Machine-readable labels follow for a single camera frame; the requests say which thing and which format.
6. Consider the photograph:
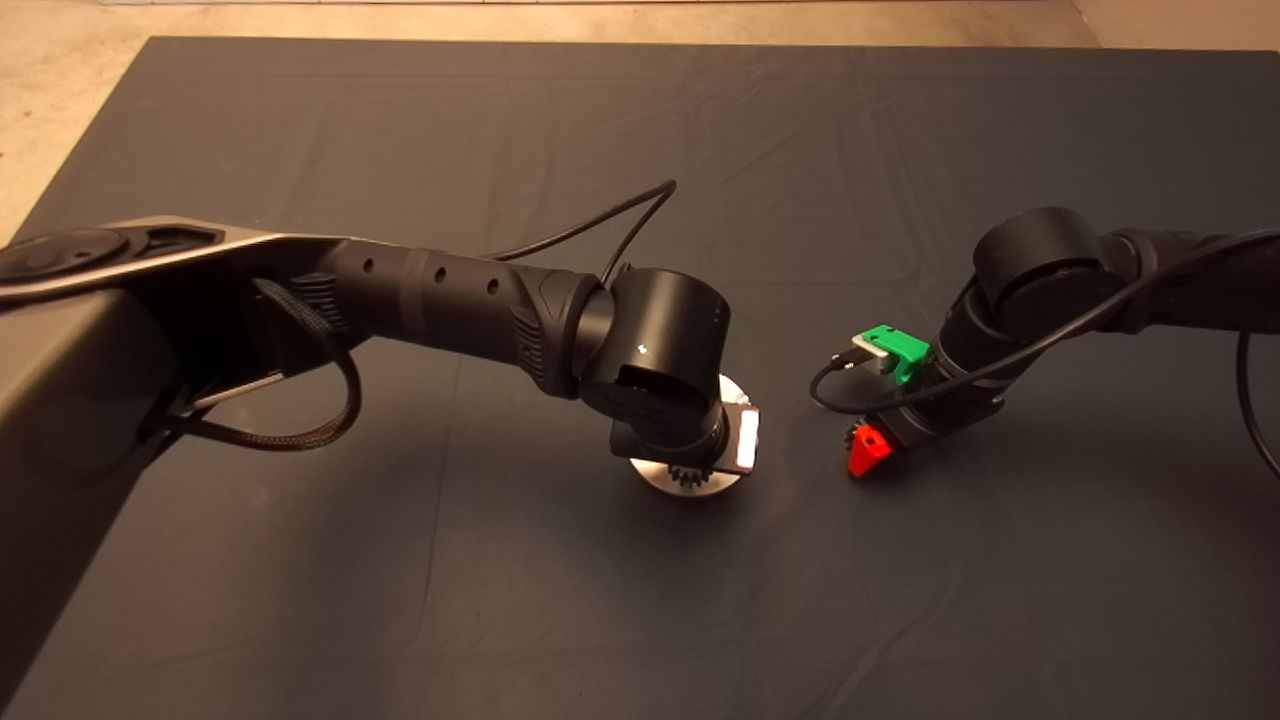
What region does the round metal carrier plate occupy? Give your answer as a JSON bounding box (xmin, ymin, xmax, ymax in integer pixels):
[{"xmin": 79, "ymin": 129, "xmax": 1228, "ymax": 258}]
[{"xmin": 630, "ymin": 375, "xmax": 753, "ymax": 499}]

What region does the thin black left camera cable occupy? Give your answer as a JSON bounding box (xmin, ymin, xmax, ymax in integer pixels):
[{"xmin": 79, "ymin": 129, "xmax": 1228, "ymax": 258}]
[{"xmin": 485, "ymin": 180, "xmax": 679, "ymax": 287}]

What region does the dark grey table cloth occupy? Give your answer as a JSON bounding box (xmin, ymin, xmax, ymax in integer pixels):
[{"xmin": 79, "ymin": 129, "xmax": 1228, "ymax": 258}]
[{"xmin": 0, "ymin": 36, "xmax": 1280, "ymax": 720}]

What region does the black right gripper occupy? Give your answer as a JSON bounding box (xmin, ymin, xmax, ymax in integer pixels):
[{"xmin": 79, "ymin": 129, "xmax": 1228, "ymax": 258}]
[{"xmin": 848, "ymin": 390, "xmax": 1007, "ymax": 478}]

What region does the thick braided black cable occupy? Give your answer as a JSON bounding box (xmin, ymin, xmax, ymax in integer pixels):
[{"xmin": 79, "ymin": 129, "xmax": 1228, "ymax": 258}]
[{"xmin": 140, "ymin": 278, "xmax": 364, "ymax": 452}]

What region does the green right camera mount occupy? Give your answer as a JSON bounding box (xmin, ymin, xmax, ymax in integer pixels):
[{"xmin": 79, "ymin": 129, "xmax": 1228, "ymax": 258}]
[{"xmin": 860, "ymin": 326, "xmax": 934, "ymax": 387}]

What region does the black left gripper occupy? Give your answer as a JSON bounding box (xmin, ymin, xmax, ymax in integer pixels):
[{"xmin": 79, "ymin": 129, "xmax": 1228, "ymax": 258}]
[{"xmin": 610, "ymin": 400, "xmax": 762, "ymax": 474}]

